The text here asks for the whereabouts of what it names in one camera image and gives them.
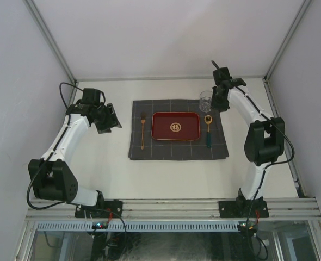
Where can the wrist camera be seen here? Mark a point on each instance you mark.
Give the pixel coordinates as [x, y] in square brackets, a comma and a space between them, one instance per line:
[222, 77]
[93, 97]

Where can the rose gold fork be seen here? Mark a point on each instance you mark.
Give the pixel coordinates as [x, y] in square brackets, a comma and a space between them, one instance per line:
[143, 121]

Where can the gold spoon green handle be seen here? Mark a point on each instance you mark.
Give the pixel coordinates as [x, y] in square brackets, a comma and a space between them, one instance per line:
[208, 121]

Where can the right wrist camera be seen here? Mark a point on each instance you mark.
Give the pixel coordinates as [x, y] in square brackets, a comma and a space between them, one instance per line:
[222, 77]

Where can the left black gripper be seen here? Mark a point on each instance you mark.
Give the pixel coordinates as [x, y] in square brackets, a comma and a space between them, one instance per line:
[112, 121]

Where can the right aluminium frame post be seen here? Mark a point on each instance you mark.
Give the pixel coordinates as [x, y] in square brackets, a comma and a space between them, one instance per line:
[305, 5]

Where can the aluminium frame post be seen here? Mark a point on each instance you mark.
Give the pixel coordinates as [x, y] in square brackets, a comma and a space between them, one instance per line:
[305, 5]
[49, 38]

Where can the red rectangular tray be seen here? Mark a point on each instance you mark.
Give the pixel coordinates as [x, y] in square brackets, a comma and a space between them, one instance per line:
[175, 126]

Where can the left aluminium frame post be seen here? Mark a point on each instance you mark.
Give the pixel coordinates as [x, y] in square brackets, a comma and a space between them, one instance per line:
[49, 38]

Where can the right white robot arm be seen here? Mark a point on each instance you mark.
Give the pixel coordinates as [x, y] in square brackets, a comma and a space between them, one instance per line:
[263, 145]

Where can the grey checked cloth napkin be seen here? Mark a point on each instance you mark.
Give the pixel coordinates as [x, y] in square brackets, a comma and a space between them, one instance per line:
[175, 150]

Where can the aluminium front rail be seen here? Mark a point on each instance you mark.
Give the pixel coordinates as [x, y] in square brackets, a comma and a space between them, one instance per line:
[186, 209]

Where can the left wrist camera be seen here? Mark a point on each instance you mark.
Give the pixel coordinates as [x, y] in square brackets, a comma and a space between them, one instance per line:
[93, 97]

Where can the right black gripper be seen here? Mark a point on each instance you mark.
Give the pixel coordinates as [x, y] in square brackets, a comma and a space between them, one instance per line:
[215, 106]

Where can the clear glass cup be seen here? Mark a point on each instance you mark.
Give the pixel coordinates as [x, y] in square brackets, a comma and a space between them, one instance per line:
[205, 101]

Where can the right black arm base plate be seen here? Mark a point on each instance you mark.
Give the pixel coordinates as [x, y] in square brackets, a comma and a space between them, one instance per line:
[234, 209]

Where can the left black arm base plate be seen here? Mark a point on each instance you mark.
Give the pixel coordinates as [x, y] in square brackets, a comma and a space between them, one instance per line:
[111, 208]

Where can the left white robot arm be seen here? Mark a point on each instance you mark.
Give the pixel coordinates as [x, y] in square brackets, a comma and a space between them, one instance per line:
[51, 177]

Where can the grey slotted cable duct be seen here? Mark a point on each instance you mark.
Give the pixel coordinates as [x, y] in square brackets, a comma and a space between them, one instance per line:
[139, 226]

